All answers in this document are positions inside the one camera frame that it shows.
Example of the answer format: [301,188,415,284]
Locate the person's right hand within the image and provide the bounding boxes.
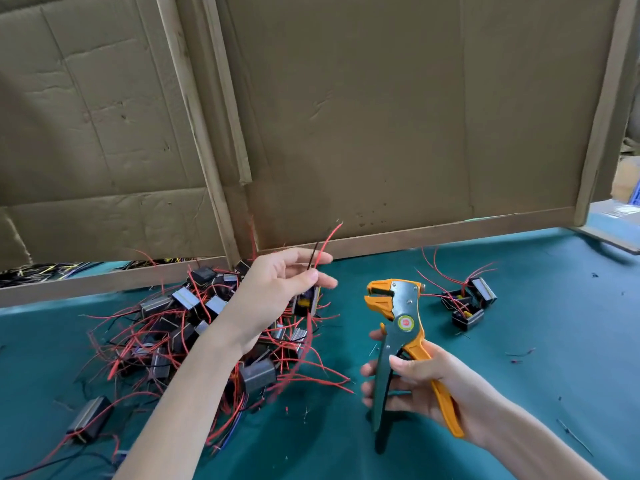
[360,327,491,446]

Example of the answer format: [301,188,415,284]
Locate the person's left hand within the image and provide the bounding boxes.
[215,247,339,351]

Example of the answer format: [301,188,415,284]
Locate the pile of wired transformers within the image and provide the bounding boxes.
[0,235,353,480]

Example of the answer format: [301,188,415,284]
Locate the orange green wire strippers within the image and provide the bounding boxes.
[364,279,466,454]

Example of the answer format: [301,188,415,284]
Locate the person's left forearm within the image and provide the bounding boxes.
[115,333,251,480]

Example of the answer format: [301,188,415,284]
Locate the person's right forearm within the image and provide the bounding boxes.
[465,393,606,480]

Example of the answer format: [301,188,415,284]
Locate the thin wooden strip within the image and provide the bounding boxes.
[203,0,253,186]

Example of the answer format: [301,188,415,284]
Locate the flat grey board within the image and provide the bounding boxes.
[580,199,640,256]

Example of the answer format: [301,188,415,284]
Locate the smooth brown cardboard panel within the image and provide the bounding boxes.
[220,0,621,246]

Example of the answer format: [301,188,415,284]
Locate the creased brown cardboard panel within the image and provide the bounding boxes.
[0,0,229,266]

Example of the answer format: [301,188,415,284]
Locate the brown cardboard box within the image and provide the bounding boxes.
[612,155,640,204]

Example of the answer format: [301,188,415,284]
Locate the long wooden bottom rail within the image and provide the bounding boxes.
[255,207,578,261]

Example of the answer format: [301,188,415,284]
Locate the short wooden bottom rail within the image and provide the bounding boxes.
[0,257,231,309]

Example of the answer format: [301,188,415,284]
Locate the wide wooden post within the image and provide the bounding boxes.
[155,0,241,264]

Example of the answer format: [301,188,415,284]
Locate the heap of black cables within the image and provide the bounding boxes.
[0,257,191,288]

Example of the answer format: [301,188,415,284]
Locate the wooden corner post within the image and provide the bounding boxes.
[573,0,640,226]

